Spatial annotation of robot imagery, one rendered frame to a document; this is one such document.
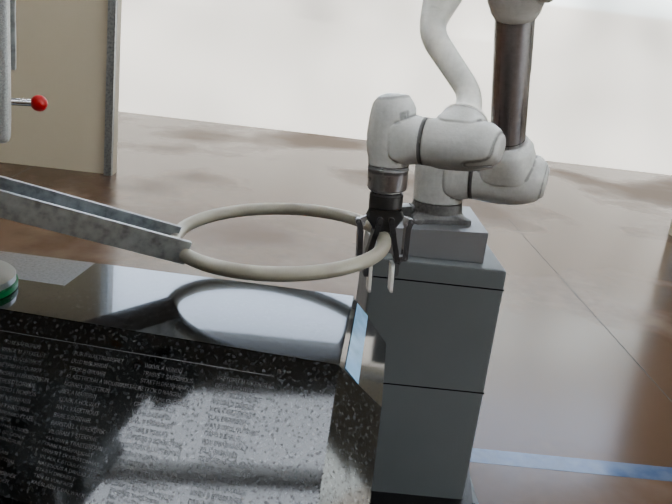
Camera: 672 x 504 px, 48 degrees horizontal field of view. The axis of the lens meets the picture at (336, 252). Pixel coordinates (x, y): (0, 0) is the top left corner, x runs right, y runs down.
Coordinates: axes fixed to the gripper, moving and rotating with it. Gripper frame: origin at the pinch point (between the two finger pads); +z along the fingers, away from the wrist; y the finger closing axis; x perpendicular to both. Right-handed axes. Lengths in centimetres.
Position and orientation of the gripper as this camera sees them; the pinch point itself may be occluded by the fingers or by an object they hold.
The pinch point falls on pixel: (380, 277)
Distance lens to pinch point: 172.8
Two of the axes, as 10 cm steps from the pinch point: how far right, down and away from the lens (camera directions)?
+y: -9.9, -0.1, -1.4
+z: -0.5, 9.5, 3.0
